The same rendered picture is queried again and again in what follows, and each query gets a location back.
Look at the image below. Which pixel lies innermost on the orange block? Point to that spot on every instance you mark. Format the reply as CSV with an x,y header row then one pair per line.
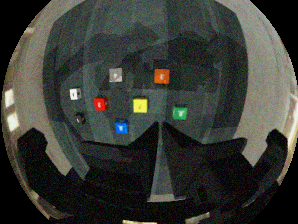
x,y
161,76

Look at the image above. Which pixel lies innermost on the green block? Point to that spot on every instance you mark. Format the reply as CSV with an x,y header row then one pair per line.
x,y
179,112

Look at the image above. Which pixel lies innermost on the yellow block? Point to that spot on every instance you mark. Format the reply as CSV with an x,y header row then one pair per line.
x,y
140,105

